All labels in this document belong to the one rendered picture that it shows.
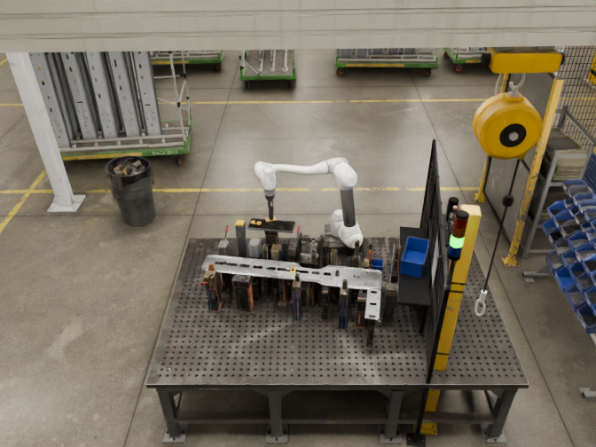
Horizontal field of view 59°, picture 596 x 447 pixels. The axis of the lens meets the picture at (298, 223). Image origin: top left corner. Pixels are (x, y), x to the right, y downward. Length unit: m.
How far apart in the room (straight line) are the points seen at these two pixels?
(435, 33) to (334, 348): 2.95
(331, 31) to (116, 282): 4.81
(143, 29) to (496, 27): 0.75
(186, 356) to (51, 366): 1.60
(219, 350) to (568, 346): 3.08
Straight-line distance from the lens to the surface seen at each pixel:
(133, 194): 6.19
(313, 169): 4.06
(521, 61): 1.31
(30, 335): 5.53
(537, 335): 5.30
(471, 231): 3.05
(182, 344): 4.01
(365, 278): 3.97
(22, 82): 6.47
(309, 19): 1.18
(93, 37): 1.28
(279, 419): 4.09
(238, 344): 3.93
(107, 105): 7.73
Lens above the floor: 3.65
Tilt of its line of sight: 36 degrees down
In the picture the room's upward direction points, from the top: 1 degrees counter-clockwise
